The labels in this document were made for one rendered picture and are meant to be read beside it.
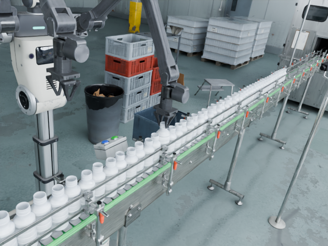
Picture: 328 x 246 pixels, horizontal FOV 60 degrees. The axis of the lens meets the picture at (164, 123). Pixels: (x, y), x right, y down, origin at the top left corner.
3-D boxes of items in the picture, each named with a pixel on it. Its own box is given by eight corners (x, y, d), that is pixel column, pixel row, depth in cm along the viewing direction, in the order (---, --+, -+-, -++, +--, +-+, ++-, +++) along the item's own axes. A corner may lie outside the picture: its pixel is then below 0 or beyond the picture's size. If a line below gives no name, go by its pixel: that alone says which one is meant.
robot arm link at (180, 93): (173, 68, 127) (161, 71, 121) (194, 75, 121) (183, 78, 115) (169, 93, 132) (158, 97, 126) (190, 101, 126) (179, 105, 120)
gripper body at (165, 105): (160, 106, 136) (162, 92, 133) (177, 112, 131) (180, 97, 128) (152, 109, 131) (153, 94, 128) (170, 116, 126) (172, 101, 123)
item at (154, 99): (149, 109, 450) (150, 95, 440) (129, 101, 469) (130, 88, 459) (169, 99, 497) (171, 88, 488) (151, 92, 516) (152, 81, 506)
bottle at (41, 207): (46, 242, 91) (43, 203, 84) (29, 238, 92) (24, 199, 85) (55, 229, 97) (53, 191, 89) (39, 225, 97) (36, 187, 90)
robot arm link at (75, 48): (70, 15, 92) (45, 16, 86) (93, 22, 87) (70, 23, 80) (71, 52, 98) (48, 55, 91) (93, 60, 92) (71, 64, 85)
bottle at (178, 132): (166, 152, 149) (171, 124, 142) (170, 147, 154) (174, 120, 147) (177, 155, 147) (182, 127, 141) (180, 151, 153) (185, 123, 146)
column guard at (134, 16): (134, 33, 1083) (136, 2, 1035) (126, 31, 1102) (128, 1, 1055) (140, 32, 1113) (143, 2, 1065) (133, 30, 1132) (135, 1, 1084)
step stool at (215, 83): (215, 95, 550) (220, 74, 532) (231, 108, 498) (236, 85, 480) (194, 94, 536) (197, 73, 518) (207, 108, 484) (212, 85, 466)
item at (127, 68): (128, 77, 364) (129, 60, 355) (103, 70, 381) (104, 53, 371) (153, 69, 413) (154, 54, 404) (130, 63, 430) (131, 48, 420)
